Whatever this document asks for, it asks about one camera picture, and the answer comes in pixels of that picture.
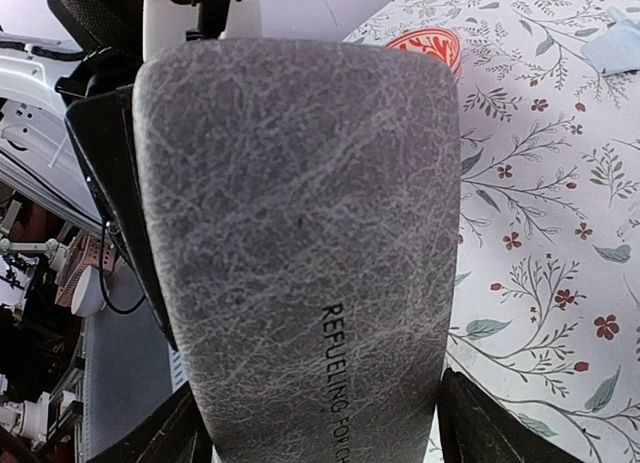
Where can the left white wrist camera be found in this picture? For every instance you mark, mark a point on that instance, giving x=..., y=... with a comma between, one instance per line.
x=205, y=13

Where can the background lab equipment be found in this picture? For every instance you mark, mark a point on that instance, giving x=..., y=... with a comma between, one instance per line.
x=75, y=377

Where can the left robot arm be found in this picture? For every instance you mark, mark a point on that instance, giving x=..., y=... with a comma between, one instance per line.
x=91, y=89

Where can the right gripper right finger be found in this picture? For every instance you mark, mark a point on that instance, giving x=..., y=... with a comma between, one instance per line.
x=475, y=429

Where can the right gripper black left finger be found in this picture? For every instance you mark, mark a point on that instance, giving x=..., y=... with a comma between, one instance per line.
x=174, y=432

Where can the grey glasses case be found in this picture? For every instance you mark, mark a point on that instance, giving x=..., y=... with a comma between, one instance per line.
x=302, y=204

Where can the red patterned bowl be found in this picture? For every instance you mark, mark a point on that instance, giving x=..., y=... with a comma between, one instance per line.
x=434, y=42

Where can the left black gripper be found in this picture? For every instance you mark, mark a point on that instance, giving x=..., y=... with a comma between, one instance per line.
x=100, y=128

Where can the floral tablecloth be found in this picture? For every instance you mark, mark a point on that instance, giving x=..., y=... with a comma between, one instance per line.
x=545, y=318

